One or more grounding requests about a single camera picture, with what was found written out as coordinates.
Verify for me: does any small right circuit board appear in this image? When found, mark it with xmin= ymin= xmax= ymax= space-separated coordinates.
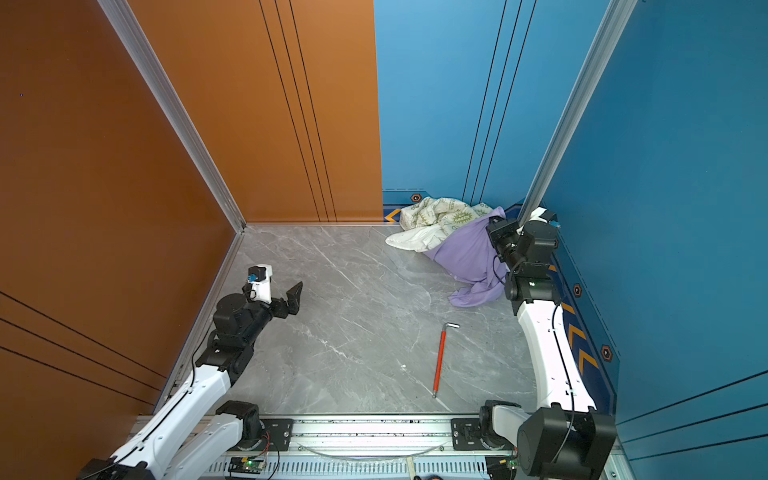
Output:
xmin=499 ymin=456 xmax=518 ymax=472

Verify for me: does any white cloth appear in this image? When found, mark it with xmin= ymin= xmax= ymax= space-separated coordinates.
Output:
xmin=386 ymin=224 xmax=451 ymax=253

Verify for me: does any purple cloth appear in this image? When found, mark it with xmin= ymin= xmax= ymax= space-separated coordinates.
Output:
xmin=425 ymin=207 xmax=508 ymax=308

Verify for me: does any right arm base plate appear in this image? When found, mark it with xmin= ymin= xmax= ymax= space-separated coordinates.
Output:
xmin=449 ymin=417 xmax=514 ymax=451

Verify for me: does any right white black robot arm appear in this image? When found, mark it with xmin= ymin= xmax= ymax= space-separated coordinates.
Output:
xmin=479 ymin=217 xmax=617 ymax=479

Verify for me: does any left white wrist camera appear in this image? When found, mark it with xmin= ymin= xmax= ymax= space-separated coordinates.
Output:
xmin=244 ymin=264 xmax=273 ymax=304

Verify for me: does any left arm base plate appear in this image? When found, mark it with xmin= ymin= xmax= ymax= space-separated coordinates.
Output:
xmin=233 ymin=418 xmax=294 ymax=453

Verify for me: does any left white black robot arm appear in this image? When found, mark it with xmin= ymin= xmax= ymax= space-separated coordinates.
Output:
xmin=78 ymin=276 xmax=303 ymax=479

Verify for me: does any aluminium front rail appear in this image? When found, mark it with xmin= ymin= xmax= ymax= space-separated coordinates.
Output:
xmin=131 ymin=412 xmax=631 ymax=480

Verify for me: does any red handled hex wrench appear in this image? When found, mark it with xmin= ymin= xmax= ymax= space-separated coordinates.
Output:
xmin=432 ymin=322 xmax=461 ymax=398

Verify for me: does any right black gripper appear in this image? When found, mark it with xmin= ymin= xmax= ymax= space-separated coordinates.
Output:
xmin=486 ymin=212 xmax=525 ymax=275

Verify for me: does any green patterned cream cloth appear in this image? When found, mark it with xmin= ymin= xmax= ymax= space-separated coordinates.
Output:
xmin=399 ymin=197 xmax=493 ymax=235

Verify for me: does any green circuit board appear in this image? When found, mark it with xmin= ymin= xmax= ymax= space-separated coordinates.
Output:
xmin=227 ymin=456 xmax=267 ymax=476

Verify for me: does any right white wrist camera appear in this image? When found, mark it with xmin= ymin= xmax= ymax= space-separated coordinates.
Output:
xmin=528 ymin=207 xmax=560 ymax=229

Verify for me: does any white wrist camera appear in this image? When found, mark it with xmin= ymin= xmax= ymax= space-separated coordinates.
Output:
xmin=244 ymin=264 xmax=273 ymax=304
xmin=528 ymin=207 xmax=560 ymax=229

